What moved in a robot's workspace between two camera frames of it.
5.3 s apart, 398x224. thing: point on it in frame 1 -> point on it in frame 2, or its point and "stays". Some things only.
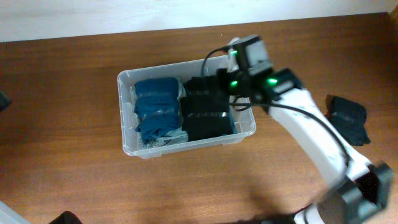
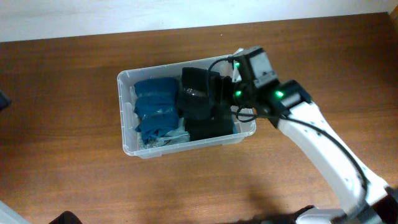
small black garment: [349, 118] -> [200, 89]
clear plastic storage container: [180, 106] stays
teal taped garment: [157, 107] stays
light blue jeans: [179, 134] stays
